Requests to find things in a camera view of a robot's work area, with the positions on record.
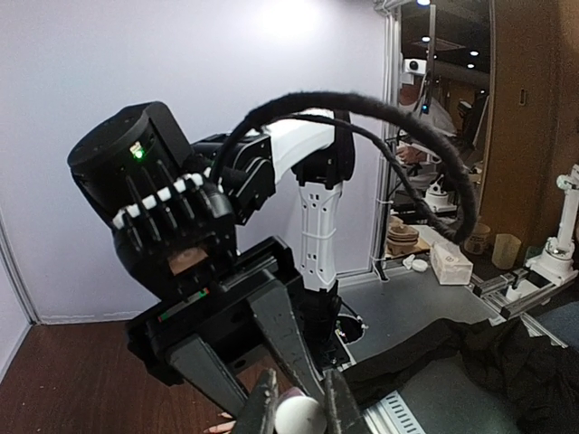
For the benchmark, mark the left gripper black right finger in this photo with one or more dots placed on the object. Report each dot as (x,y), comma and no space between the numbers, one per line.
(342,413)

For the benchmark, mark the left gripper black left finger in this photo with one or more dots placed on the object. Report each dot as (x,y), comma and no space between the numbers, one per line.
(258,414)

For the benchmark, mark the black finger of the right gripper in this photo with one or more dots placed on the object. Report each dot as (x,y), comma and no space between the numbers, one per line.
(273,313)
(199,364)

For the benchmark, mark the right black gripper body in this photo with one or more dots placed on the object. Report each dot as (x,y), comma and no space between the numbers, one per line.
(222,320)

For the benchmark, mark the white nail polish cap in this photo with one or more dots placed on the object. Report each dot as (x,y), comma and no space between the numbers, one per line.
(300,415)

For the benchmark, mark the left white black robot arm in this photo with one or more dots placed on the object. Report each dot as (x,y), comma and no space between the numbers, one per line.
(234,236)

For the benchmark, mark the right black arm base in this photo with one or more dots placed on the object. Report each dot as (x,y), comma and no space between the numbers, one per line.
(336,326)

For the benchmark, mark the person's bare hand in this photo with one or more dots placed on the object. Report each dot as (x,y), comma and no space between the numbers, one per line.
(224,427)

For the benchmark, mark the stacked brown bowls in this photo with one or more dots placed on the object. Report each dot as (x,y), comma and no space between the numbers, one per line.
(400,238)

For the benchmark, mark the white tissue box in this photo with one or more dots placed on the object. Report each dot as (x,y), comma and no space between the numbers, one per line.
(450,265)

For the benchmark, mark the black cloth on floor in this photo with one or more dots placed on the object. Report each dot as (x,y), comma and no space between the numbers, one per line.
(539,378)

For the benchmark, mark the translucent yellowish cup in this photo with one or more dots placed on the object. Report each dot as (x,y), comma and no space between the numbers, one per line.
(505,251)

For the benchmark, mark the left aluminium corner post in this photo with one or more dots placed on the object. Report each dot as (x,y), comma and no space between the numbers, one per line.
(16,277)

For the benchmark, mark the person behind right post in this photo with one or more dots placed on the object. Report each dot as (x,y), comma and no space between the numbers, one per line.
(414,99)

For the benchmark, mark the white robot on rail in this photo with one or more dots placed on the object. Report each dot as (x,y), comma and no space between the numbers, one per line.
(553,268)

